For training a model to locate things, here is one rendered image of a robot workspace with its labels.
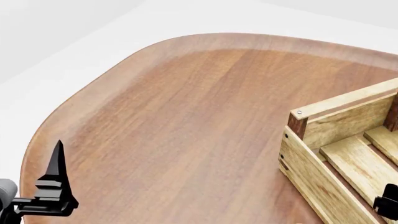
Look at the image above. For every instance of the left gripper black pointed finger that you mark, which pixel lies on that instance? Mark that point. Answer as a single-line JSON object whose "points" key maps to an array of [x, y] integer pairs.
{"points": [[58, 172]]}

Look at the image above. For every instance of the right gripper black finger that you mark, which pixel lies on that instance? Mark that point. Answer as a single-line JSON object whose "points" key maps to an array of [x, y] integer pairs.
{"points": [[391, 191]]}

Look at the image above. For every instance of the light wooden slatted crate tray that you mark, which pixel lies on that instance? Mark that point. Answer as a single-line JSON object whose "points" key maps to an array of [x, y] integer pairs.
{"points": [[342, 161]]}

